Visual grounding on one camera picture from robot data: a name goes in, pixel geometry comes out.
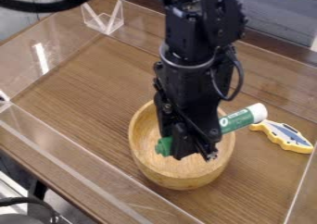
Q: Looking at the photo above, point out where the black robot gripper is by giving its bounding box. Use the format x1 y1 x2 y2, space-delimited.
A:
154 44 222 161

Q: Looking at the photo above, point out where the brown wooden bowl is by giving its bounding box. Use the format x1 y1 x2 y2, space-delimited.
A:
127 101 236 191

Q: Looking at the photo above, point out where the green Expo marker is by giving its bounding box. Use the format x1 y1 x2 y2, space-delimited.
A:
155 103 268 157

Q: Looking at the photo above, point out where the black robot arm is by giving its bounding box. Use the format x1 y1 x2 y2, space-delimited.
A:
154 0 248 160

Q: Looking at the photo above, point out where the yellow blue fish toy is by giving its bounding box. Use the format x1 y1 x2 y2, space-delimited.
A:
249 119 315 155

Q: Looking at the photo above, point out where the black table leg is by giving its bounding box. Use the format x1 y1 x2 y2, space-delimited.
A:
32 180 48 201

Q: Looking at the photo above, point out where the clear acrylic tray wall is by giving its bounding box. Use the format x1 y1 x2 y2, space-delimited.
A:
0 0 317 224

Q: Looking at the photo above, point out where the clear acrylic corner bracket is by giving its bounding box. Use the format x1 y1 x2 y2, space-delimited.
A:
80 0 125 35

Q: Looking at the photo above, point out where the black cable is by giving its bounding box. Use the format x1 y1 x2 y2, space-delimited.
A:
0 196 63 224

